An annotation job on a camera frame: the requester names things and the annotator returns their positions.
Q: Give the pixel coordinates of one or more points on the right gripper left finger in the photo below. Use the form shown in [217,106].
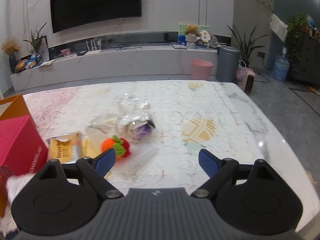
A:
[61,198]

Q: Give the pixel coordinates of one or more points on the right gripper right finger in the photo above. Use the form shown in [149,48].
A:
[251,198]

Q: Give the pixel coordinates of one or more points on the yellow packaged sachet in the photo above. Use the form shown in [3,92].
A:
[67,148]

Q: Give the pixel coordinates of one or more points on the orange crochet fruit toy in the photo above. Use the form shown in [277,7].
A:
[120,146]

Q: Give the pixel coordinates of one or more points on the clear plastic bundle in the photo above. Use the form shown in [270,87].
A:
[133,121]

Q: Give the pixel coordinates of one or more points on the red lidded candy container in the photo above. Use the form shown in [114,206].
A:
[28,152]

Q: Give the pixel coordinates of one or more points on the orange cardboard box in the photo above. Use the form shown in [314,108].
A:
[13,112]

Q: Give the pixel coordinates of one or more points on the pink small heater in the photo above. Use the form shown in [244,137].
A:
[246,76]

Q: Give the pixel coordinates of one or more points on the blue water jug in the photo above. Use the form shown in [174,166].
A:
[281,68]

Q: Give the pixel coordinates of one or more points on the pink waste bin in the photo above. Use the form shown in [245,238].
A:
[200,69]

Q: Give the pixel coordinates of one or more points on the dark cabinet with plants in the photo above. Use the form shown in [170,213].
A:
[302,51]

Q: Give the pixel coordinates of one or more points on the grey lidded trash can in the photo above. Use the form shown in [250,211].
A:
[228,58]

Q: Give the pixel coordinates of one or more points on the white marble tv console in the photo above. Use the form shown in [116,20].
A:
[132,61]

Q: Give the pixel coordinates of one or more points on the potted floor plant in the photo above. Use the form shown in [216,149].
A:
[246,45]

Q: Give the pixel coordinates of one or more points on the white wifi router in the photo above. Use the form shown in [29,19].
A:
[93,46]

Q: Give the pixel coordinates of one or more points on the dried flowers in dark vase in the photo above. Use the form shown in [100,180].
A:
[10,47]

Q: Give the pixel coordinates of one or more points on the green plant in glass vase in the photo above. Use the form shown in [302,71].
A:
[35,41]

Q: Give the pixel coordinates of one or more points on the hanging white cloth bag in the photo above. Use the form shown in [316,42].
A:
[278,27]

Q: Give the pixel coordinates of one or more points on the small teddy bear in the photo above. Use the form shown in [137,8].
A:
[191,35]

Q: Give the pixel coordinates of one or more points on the wall-mounted black television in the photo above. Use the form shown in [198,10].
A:
[66,14]

